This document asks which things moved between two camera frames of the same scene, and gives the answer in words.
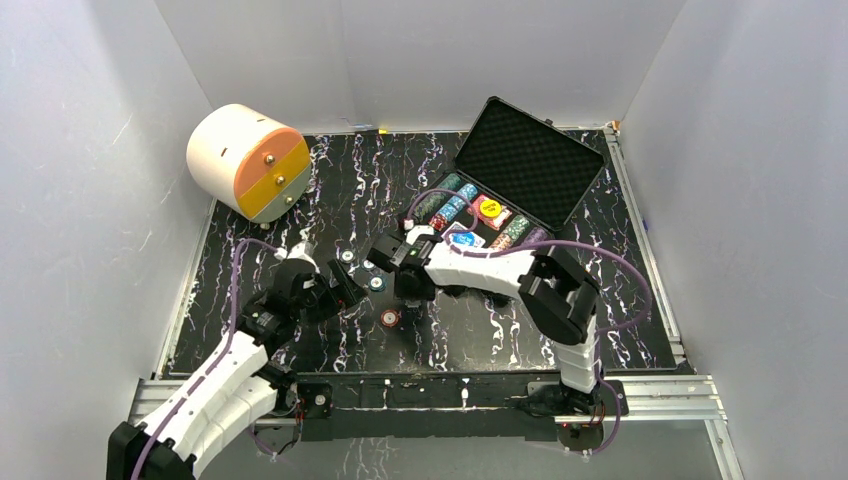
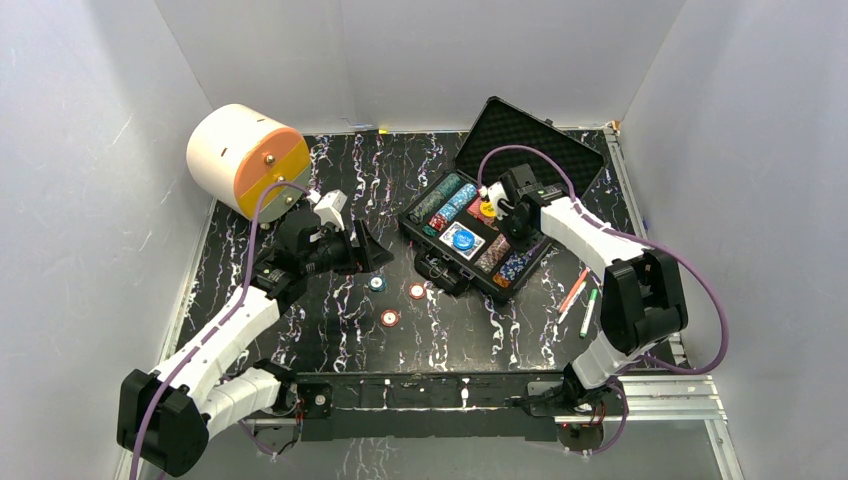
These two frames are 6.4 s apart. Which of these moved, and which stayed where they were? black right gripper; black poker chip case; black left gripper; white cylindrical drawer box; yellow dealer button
Moved: black left gripper; black right gripper
Stayed: yellow dealer button; white cylindrical drawer box; black poker chip case
